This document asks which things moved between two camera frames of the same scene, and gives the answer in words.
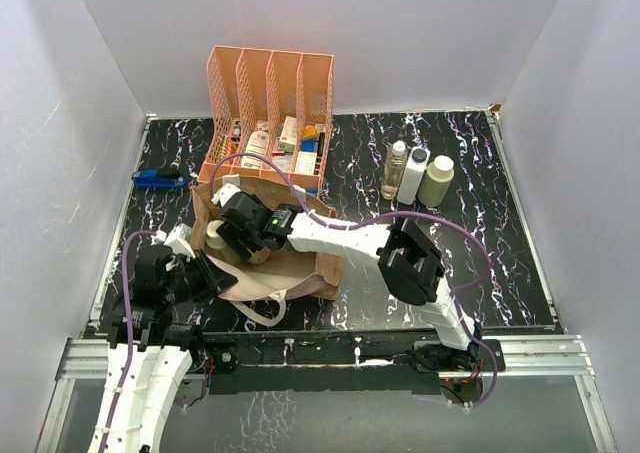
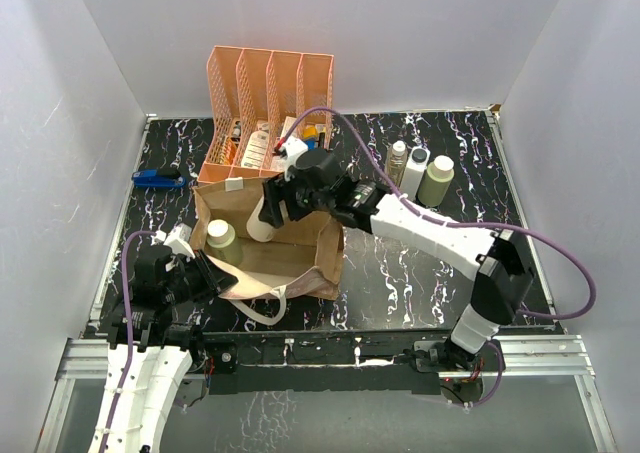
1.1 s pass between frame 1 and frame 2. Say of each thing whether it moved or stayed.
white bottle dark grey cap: stayed
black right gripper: moved
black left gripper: stayed
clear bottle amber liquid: stayed
